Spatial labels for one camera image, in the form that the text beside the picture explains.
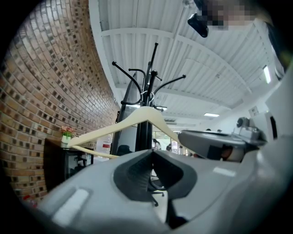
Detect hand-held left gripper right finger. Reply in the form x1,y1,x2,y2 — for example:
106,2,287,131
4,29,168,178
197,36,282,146
152,136,293,234

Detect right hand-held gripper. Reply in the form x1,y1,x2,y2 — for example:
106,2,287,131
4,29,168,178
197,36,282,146
236,68,293,145

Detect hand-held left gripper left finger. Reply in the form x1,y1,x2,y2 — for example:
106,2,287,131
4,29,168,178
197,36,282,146
37,149,170,234

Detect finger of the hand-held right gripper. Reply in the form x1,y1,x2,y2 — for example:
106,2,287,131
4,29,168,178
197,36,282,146
178,129,248,163

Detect black metal coat rack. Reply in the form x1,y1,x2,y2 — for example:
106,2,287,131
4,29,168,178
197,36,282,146
111,42,187,156

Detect wooden hanger with metal hook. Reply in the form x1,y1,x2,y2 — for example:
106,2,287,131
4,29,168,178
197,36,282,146
66,106,184,160

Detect black cabinet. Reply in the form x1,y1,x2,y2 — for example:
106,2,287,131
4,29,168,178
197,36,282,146
43,138,95,193

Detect potted pink flowers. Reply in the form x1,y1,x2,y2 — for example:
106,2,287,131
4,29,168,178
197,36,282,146
60,126,75,145

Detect person's black shirt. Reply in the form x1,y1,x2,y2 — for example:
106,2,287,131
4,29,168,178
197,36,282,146
265,20,289,69

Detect person's head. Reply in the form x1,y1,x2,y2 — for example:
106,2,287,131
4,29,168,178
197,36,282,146
201,0,273,32

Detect black head-worn camera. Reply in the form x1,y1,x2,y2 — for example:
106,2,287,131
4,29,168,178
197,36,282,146
187,12,210,38

